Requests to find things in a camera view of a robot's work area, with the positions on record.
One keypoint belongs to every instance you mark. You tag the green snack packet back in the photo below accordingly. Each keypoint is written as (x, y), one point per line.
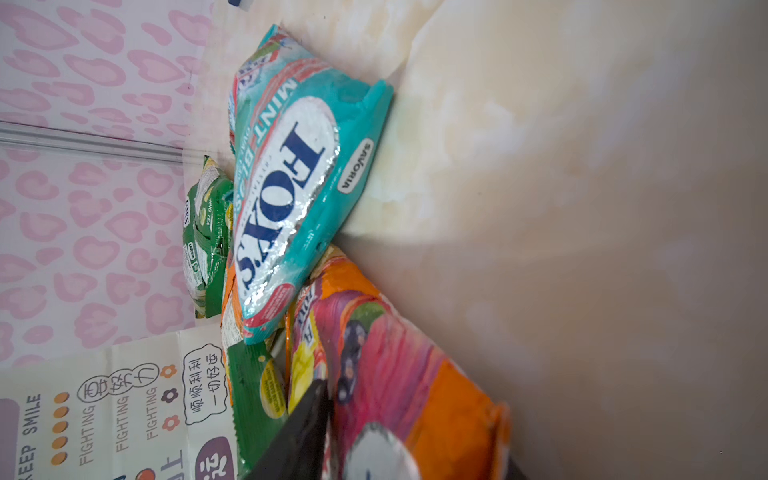
(207, 232)

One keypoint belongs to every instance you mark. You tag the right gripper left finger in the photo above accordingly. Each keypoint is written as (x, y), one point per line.
(297, 452)

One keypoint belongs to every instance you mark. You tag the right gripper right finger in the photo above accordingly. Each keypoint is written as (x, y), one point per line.
(514, 472)

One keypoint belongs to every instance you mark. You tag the orange snack packet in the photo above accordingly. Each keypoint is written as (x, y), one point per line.
(232, 337)

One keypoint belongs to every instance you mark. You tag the pink orange Fox's candy bag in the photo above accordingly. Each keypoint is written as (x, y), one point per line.
(401, 407)

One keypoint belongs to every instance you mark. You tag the green snack packet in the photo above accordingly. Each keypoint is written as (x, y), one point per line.
(207, 232)
(258, 401)

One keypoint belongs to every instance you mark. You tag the green snack packet front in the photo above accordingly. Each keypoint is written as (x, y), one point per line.
(258, 401)

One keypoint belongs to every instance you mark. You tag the white paper bag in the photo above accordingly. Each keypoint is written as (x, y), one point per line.
(156, 408)

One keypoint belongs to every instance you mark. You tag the aluminium frame strut left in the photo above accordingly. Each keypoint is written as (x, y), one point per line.
(15, 135)

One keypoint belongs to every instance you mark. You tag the teal Fox's mint candy bag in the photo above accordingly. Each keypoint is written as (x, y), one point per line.
(304, 135)

